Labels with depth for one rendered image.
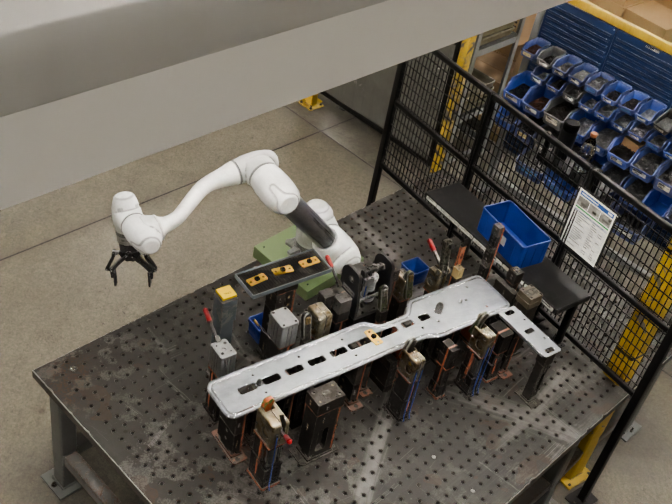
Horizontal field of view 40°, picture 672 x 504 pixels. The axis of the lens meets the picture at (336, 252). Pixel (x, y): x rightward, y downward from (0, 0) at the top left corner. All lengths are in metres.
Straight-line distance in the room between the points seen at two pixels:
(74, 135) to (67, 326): 4.48
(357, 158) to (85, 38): 5.95
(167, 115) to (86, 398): 3.21
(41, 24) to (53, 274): 4.82
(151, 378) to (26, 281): 1.63
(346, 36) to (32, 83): 0.25
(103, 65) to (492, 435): 3.45
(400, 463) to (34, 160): 3.22
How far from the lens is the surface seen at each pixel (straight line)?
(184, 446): 3.61
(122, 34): 0.53
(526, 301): 4.01
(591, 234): 4.08
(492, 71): 6.97
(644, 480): 5.00
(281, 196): 3.58
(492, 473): 3.77
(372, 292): 3.82
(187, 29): 0.56
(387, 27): 0.70
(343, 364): 3.55
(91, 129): 0.55
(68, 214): 5.71
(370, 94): 6.46
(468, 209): 4.42
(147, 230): 3.43
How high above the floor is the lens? 3.56
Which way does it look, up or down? 39 degrees down
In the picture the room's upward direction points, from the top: 12 degrees clockwise
